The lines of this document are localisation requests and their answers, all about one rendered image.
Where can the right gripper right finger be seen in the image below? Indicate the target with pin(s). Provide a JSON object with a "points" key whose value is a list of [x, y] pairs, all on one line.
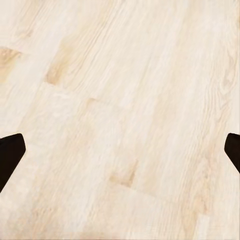
{"points": [[232, 149]]}

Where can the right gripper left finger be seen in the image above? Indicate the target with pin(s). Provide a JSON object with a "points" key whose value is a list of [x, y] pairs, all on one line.
{"points": [[12, 149]]}

